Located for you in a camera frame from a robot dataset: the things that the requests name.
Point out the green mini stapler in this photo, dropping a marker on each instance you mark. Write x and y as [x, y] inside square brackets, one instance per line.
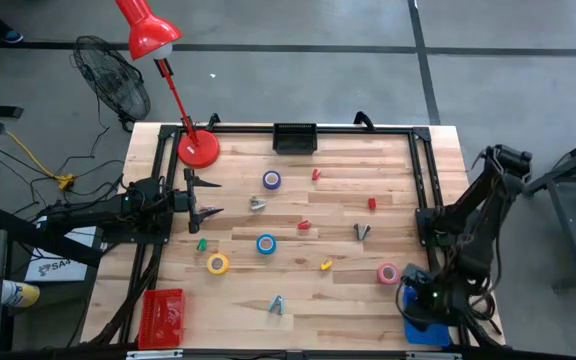
[201, 245]

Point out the yellow tape roll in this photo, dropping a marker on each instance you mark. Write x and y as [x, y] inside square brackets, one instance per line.
[210, 264]

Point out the teal staple remover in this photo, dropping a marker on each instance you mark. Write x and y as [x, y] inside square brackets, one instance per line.
[276, 304]

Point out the black diagonal beam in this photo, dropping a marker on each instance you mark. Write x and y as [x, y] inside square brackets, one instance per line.
[43, 237]

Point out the white printed box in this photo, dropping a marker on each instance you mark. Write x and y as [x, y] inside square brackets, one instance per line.
[60, 267]

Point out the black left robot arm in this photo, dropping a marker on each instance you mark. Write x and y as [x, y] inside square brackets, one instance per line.
[93, 212]

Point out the pink tape roll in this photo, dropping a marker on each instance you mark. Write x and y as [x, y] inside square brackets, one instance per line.
[380, 274]

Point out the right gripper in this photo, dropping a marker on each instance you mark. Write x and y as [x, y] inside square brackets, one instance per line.
[416, 281]

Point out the light blue tape roll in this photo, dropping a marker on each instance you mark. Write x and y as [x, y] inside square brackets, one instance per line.
[259, 244]

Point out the silver bracket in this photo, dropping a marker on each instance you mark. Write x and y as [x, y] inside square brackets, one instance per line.
[433, 356]
[154, 355]

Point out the black aluminium table frame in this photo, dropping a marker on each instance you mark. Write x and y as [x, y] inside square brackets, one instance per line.
[248, 129]

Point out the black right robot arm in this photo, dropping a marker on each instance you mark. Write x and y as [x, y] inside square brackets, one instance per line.
[473, 210]

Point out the black slotted plastic basket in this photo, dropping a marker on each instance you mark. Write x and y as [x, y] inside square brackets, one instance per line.
[294, 145]

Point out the yellow mini stapler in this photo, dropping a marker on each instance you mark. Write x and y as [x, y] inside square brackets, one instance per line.
[326, 264]

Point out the dark blue tape roll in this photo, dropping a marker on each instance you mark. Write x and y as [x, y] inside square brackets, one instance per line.
[264, 180]

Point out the grey staple remover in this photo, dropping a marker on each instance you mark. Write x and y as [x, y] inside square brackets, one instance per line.
[257, 204]

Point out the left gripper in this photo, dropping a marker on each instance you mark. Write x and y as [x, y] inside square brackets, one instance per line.
[193, 200]

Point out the blue plastic basket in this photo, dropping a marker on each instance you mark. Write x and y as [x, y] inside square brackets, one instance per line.
[430, 337]

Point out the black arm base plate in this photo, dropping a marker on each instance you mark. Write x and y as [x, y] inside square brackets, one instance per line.
[158, 238]
[424, 225]

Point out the red mini stapler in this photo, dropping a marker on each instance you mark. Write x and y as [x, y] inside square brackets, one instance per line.
[316, 174]
[304, 225]
[372, 203]

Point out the red plastic basket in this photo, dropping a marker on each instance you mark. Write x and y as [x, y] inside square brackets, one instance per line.
[155, 330]

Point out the red desk lamp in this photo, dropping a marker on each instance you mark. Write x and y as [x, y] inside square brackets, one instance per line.
[198, 150]

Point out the black staple remover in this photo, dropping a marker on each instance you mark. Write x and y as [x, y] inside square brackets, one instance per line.
[362, 230]

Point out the black floor fan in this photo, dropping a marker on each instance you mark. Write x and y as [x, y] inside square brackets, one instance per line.
[113, 82]

